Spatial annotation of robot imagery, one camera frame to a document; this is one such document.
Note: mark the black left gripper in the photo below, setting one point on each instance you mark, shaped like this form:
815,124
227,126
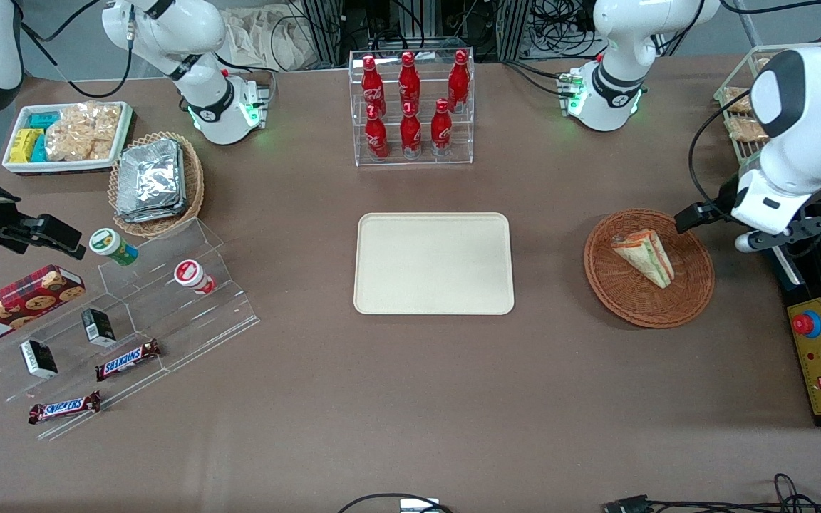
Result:
725,196

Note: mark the triangular sandwich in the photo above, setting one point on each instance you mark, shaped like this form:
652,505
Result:
646,256

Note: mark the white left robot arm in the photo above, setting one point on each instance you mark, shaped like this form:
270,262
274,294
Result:
621,43

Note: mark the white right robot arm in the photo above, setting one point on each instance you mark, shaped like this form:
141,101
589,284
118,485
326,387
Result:
168,35

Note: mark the white rectangular snack tray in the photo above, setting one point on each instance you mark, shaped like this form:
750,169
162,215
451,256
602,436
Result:
61,166

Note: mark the brown wicker basket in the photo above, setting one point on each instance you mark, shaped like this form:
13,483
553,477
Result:
624,299

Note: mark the light tan wicker basket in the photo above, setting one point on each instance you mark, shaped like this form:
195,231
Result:
193,185

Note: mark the beige plastic tray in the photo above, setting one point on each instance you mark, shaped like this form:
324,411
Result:
432,263

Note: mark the red tartan cookie box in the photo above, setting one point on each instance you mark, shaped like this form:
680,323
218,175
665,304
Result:
18,306

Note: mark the green lid snack cup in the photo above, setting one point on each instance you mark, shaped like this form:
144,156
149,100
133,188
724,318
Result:
111,246

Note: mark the teal snack packet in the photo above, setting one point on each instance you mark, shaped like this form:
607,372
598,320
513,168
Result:
39,149
45,120

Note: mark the yellow snack packet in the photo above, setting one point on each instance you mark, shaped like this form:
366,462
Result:
24,146

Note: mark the clear bag of snacks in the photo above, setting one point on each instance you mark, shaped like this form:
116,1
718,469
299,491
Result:
737,100
747,130

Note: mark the small black box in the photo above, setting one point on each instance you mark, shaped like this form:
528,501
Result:
39,358
99,328

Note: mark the clear bag of crackers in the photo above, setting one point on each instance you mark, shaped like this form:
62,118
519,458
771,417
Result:
83,132

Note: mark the silver foil packet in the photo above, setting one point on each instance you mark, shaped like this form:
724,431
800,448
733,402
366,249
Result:
150,174
150,214

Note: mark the red emergency stop button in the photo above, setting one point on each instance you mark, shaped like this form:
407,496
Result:
807,324

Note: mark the brown Snickers bar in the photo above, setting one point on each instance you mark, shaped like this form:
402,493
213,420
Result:
65,407
127,360

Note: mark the red lid snack cup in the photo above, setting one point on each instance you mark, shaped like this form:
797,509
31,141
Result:
192,276

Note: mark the black control box yellow panel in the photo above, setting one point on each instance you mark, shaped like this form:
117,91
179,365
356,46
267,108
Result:
820,356

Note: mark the clear acrylic step display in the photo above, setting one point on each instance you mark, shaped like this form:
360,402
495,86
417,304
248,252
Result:
189,335

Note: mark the red cola bottle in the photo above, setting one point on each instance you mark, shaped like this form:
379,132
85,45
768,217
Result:
409,82
376,135
441,130
410,134
459,80
373,85

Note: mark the clear acrylic bottle rack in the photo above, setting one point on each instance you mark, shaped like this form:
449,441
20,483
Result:
414,162

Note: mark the white plug adapter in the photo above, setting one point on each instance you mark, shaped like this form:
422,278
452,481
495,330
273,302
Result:
419,506

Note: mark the aluminium frame post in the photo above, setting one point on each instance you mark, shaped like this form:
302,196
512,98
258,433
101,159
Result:
321,28
514,28

